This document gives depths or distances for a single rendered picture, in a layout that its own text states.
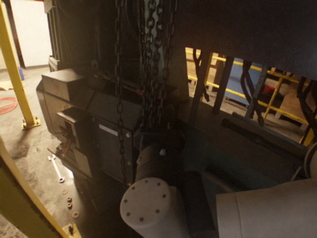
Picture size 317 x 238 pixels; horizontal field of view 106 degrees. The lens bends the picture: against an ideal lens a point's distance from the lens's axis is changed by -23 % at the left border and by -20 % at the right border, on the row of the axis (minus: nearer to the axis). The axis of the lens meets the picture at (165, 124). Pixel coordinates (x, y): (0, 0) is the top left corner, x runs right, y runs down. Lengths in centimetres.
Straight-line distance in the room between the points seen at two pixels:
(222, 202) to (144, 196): 9
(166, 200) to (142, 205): 3
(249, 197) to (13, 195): 64
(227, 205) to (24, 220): 71
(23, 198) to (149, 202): 55
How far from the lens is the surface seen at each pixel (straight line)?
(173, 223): 19
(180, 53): 122
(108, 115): 58
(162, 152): 25
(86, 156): 71
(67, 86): 72
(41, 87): 102
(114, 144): 61
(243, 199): 20
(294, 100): 356
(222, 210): 19
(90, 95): 68
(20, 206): 70
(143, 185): 20
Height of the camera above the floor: 106
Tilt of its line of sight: 31 degrees down
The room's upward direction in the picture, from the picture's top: 8 degrees clockwise
